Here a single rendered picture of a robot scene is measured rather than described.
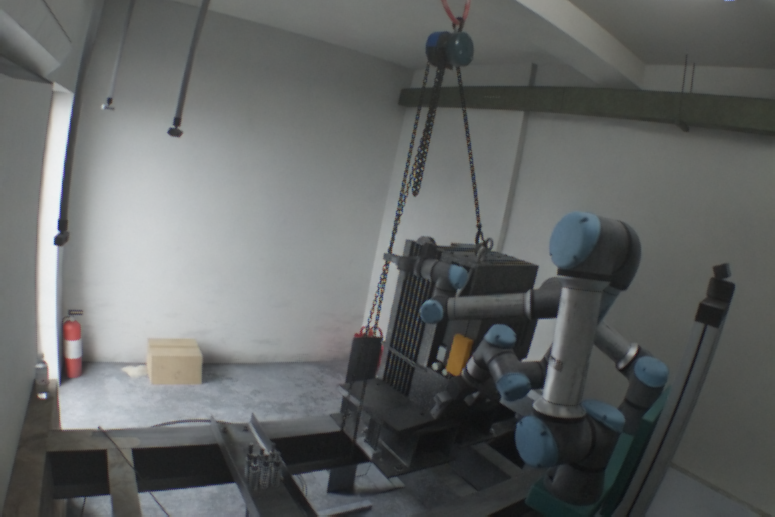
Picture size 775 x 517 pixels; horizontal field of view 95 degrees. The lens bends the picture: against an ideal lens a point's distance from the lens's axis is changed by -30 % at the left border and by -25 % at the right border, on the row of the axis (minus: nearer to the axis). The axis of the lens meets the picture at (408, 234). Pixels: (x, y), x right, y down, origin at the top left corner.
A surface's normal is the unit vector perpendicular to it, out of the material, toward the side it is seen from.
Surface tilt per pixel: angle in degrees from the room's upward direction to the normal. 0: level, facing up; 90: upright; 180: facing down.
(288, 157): 90
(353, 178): 90
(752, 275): 90
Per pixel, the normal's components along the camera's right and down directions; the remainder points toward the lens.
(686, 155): -0.80, -0.09
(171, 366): 0.58, 0.22
